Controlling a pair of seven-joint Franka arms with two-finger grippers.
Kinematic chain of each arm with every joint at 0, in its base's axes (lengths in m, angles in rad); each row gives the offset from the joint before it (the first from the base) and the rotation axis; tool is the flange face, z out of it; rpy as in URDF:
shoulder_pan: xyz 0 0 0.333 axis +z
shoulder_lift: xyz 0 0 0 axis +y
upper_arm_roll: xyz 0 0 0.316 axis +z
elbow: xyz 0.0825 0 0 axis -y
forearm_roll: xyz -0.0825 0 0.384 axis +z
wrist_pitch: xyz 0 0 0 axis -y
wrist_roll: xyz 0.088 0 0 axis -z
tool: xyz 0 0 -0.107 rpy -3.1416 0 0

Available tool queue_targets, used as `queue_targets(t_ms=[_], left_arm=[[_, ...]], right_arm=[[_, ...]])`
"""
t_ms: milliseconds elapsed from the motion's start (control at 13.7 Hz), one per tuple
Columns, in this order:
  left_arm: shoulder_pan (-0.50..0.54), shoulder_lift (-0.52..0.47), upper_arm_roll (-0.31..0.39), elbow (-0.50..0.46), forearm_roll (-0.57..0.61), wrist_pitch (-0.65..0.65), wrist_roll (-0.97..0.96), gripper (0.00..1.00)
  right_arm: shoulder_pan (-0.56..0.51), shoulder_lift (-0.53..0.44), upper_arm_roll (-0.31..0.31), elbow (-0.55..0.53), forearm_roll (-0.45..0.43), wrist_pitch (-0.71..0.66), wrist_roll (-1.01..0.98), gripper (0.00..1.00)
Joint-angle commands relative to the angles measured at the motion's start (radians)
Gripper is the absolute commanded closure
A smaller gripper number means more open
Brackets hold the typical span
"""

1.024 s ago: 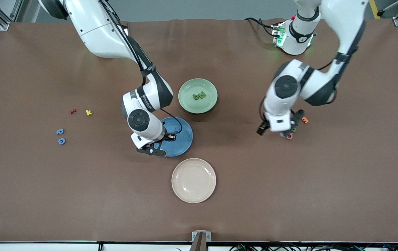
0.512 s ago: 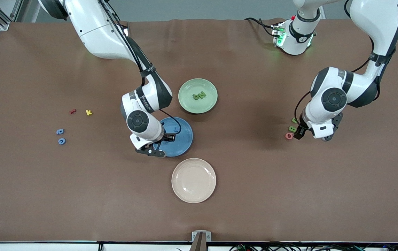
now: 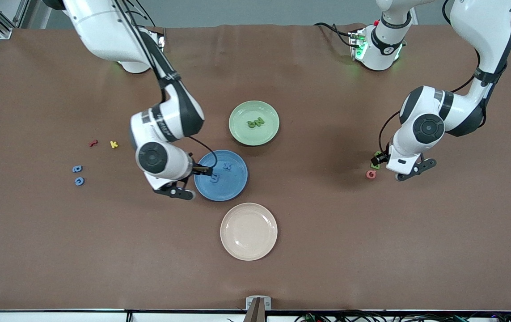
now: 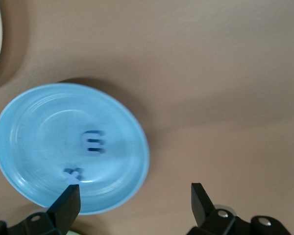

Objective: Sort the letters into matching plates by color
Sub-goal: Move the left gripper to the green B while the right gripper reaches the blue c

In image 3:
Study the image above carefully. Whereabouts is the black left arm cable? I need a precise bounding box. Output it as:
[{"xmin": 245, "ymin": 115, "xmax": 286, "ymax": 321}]
[{"xmin": 378, "ymin": 0, "xmax": 481, "ymax": 157}]

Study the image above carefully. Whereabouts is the tangled cable bundle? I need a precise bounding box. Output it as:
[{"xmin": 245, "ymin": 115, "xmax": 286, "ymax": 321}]
[{"xmin": 295, "ymin": 309, "xmax": 511, "ymax": 322}]

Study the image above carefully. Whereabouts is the grey metal mount bracket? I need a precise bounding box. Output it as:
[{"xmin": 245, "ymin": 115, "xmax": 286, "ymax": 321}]
[{"xmin": 246, "ymin": 296, "xmax": 272, "ymax": 311}]

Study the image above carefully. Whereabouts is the cream plate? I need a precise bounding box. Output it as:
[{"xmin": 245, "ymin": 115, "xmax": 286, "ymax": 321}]
[{"xmin": 220, "ymin": 203, "xmax": 279, "ymax": 262}]

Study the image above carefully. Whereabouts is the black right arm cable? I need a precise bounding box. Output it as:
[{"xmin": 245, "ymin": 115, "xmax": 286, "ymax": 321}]
[{"xmin": 114, "ymin": 0, "xmax": 218, "ymax": 170}]

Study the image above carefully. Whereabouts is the pale green plate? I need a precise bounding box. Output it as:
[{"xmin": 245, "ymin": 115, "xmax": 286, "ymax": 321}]
[{"xmin": 228, "ymin": 100, "xmax": 280, "ymax": 147}]

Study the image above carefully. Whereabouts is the blue plate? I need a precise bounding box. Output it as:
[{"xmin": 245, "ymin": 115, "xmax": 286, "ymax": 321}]
[{"xmin": 194, "ymin": 149, "xmax": 249, "ymax": 202}]

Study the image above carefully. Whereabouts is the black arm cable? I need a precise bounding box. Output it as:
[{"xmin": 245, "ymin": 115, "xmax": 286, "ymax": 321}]
[
  {"xmin": 378, "ymin": 0, "xmax": 481, "ymax": 157},
  {"xmin": 114, "ymin": 0, "xmax": 218, "ymax": 170}
]

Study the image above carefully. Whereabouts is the brown table cover sheet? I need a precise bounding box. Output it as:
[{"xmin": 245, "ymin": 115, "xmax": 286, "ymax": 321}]
[{"xmin": 0, "ymin": 23, "xmax": 511, "ymax": 312}]

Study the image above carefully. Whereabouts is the camera mount post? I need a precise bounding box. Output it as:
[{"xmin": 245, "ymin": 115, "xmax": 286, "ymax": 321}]
[{"xmin": 243, "ymin": 297, "xmax": 267, "ymax": 322}]

